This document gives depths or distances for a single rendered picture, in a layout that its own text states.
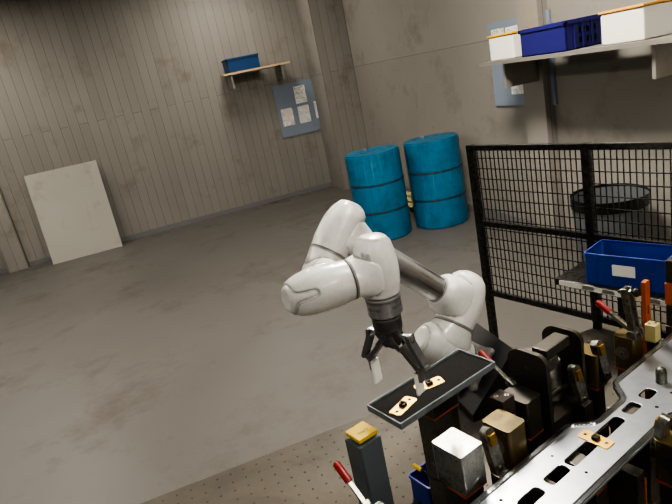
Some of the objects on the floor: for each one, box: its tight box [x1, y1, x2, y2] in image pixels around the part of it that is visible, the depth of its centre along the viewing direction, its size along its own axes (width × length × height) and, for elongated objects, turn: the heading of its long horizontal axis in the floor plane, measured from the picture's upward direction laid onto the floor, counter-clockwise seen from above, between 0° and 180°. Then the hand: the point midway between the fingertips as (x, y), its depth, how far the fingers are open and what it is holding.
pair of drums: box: [344, 132, 469, 240], centre depth 695 cm, size 84×137×106 cm, turn 141°
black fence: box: [466, 141, 672, 339], centre depth 232 cm, size 14×197×155 cm, turn 67°
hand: (398, 383), depth 150 cm, fingers open, 13 cm apart
